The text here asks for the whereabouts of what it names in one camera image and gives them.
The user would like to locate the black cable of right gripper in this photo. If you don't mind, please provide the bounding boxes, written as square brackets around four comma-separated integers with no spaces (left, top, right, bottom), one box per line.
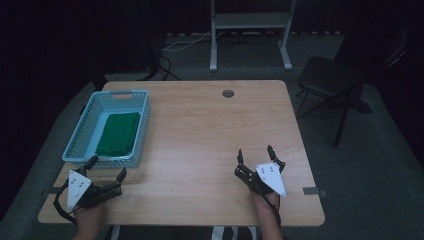
[259,191,283,231]

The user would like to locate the black folding chair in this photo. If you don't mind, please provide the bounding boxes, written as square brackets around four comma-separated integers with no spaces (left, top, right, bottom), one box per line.
[295,26,409,148]

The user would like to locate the green cloth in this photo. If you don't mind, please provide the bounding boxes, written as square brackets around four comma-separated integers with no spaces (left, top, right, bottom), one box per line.
[94,111,142,158]

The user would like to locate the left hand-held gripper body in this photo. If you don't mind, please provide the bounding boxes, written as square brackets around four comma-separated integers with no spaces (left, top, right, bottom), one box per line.
[66,167,123,213]

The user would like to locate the person's right hand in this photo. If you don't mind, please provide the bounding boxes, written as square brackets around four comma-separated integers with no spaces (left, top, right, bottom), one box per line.
[249,189,282,218]

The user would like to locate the grey tape strip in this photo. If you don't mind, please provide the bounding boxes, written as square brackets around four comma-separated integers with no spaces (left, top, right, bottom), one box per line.
[302,186,329,199]

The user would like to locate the black cables on floor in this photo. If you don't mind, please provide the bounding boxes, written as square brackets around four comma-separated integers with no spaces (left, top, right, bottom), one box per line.
[138,54,183,82]

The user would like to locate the white cable on floor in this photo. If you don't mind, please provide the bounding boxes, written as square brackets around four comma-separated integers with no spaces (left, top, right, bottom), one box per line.
[161,30,225,53]

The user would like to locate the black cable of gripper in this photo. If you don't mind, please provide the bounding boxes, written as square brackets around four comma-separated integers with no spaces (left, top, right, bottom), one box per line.
[259,191,283,231]
[53,181,78,225]

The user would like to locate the person's left hand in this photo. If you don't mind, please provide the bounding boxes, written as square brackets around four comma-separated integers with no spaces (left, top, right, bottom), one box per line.
[73,201,107,228]

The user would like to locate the light blue plastic basket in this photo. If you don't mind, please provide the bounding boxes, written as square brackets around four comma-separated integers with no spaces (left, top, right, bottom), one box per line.
[61,89,152,169]

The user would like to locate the grey metal stand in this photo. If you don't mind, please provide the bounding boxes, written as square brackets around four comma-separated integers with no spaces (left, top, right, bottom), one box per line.
[209,0,298,73]

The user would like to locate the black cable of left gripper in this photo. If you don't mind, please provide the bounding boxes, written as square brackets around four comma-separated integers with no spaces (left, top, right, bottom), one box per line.
[53,181,78,225]

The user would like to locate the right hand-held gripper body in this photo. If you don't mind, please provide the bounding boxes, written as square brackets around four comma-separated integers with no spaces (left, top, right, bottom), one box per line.
[233,161,288,198]

